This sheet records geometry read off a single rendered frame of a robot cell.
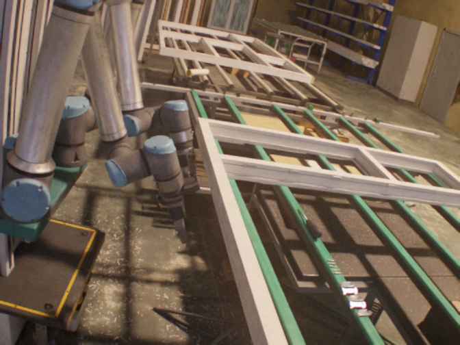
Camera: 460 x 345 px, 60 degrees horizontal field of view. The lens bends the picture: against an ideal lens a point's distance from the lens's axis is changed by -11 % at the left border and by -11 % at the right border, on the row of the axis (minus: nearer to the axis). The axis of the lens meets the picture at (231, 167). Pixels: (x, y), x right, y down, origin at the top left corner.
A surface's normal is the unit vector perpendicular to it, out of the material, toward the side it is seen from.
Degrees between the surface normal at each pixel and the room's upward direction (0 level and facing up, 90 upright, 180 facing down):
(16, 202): 95
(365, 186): 90
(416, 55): 90
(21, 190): 95
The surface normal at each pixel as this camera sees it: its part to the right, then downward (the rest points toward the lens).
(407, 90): 0.19, 0.43
